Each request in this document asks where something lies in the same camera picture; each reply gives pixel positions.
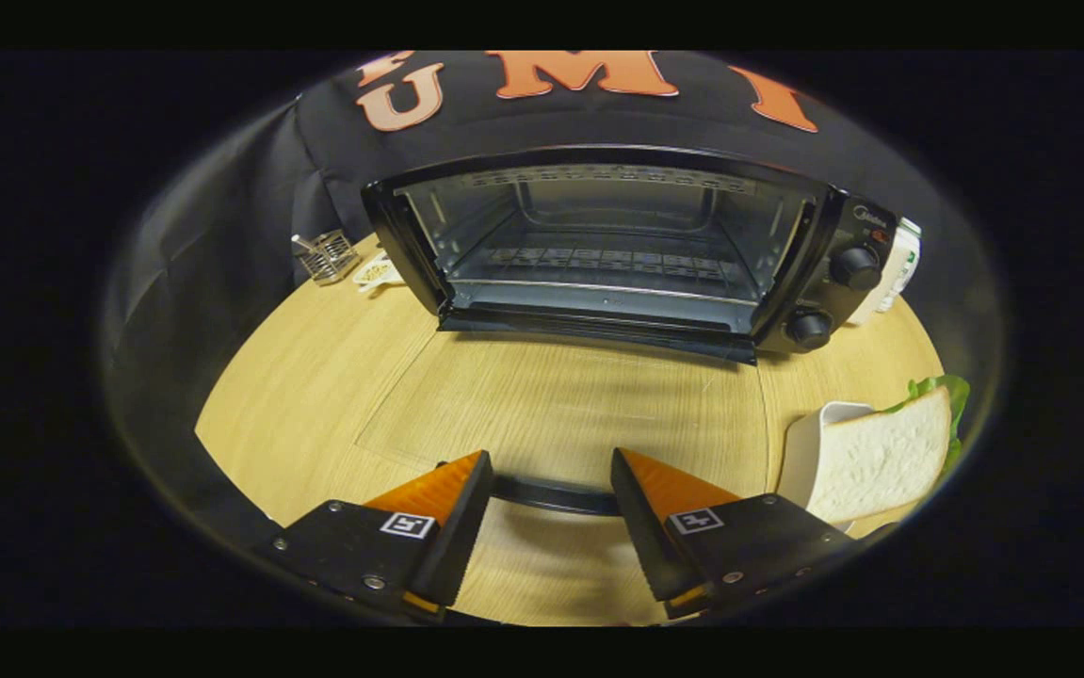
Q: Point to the white bread toaster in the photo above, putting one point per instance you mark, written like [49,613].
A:
[895,273]

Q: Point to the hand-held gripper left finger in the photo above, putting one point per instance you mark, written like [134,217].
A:
[461,537]

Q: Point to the white slotted plastic rack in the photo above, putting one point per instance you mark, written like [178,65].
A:
[800,452]

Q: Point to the black toaster oven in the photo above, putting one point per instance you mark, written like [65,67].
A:
[815,273]

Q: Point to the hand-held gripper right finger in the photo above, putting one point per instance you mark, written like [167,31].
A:
[645,537]

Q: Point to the white bread lettuce sandwich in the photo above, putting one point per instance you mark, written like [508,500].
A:
[881,461]

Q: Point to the small white dish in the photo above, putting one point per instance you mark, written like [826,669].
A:
[378,274]

